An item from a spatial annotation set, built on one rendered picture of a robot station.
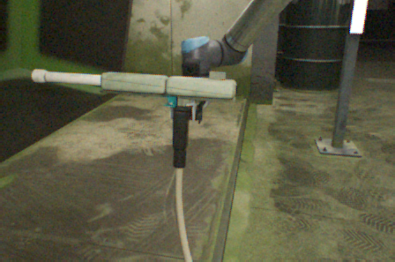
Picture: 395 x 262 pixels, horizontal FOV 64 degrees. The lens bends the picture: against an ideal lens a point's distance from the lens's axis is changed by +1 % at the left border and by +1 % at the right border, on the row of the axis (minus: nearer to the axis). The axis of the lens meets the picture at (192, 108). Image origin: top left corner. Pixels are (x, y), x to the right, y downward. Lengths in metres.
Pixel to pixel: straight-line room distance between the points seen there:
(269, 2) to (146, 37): 1.85
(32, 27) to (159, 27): 1.61
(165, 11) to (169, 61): 0.40
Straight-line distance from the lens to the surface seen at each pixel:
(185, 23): 2.57
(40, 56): 1.14
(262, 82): 2.55
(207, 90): 0.68
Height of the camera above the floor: 0.70
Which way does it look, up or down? 17 degrees down
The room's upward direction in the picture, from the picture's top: straight up
